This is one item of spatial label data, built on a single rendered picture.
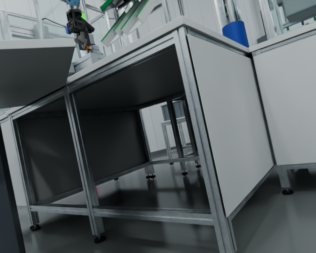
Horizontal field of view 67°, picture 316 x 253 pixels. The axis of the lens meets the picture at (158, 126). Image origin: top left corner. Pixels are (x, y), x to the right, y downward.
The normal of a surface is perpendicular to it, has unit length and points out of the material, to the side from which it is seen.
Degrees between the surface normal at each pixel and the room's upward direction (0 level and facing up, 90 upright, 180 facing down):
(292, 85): 90
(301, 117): 90
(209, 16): 90
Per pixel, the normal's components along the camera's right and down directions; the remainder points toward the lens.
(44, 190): 0.77, -0.18
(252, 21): 0.41, -0.11
